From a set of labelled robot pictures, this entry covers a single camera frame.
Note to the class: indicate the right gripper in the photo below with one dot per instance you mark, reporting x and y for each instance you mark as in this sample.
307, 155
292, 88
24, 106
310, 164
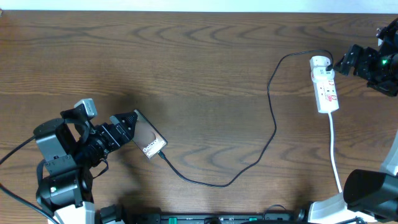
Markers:
368, 55

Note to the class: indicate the Samsung Galaxy smartphone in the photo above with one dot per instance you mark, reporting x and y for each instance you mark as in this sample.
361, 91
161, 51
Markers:
146, 137

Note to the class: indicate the white power strip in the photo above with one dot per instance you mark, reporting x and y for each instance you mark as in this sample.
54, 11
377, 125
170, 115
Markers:
325, 90

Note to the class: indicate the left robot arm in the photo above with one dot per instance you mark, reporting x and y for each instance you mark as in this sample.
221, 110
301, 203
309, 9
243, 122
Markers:
71, 146

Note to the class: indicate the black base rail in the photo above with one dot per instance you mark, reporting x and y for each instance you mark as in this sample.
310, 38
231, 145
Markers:
119, 214

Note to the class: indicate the white USB charger adapter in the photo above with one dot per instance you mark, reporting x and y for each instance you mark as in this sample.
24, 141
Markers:
319, 61

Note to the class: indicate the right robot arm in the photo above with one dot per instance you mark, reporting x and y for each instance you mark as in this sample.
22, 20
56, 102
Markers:
367, 196

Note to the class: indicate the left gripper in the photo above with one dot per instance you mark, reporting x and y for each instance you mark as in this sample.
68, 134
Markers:
118, 128

